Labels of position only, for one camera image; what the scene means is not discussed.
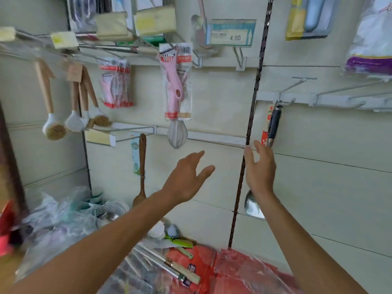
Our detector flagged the dark wooden spatula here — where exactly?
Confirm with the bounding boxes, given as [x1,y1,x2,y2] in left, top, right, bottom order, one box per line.
[131,133,149,209]

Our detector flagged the wooden brushes hanging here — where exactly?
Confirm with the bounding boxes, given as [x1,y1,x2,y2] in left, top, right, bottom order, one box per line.
[33,58,68,141]

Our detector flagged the black wall divider strip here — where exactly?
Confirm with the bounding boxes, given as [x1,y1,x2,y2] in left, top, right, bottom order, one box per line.
[228,0,274,249]

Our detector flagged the white price label holder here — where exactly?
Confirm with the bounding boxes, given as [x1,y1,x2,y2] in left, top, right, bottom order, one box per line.
[205,19,258,48]

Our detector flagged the white purple bag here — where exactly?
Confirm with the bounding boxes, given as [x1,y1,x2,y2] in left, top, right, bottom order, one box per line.
[344,0,392,76]

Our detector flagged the pile of plastic wrapped utensils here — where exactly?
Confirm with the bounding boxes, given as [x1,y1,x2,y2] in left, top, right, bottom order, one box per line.
[12,187,203,294]

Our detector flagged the red plastic wrapped packets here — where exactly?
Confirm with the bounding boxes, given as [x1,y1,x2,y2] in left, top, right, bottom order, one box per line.
[159,242,301,294]

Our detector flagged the person's left hand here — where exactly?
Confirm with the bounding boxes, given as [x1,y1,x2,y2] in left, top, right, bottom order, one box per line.
[160,150,216,206]

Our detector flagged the wooden dish brushes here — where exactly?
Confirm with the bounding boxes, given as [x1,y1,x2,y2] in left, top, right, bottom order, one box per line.
[64,61,87,134]

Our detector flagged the person's right forearm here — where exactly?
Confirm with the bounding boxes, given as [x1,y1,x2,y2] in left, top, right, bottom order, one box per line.
[251,189,368,294]

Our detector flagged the blue yellow peeler packet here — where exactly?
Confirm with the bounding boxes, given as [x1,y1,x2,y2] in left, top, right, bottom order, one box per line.
[285,0,341,40]

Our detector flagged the pale round hanging utensil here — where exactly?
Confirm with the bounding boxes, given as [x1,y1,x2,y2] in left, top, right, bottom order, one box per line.
[190,0,212,34]

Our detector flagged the yellow price tag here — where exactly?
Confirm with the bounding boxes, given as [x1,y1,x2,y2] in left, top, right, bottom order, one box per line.
[50,30,80,51]
[0,26,18,43]

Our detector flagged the black utensil packet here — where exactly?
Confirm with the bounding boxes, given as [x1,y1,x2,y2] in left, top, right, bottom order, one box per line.
[66,0,99,31]

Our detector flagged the person's right hand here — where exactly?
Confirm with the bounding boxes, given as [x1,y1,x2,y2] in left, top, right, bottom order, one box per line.
[244,140,278,196]

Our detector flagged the person's left forearm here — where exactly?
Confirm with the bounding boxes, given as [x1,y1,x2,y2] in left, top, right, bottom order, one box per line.
[9,193,175,294]

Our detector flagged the white green utensil packet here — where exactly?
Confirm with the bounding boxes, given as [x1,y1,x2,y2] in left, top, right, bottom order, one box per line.
[136,0,163,11]
[110,0,136,15]

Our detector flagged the large steel strainer ladle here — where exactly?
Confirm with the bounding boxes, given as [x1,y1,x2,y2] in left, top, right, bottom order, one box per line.
[95,200,202,285]

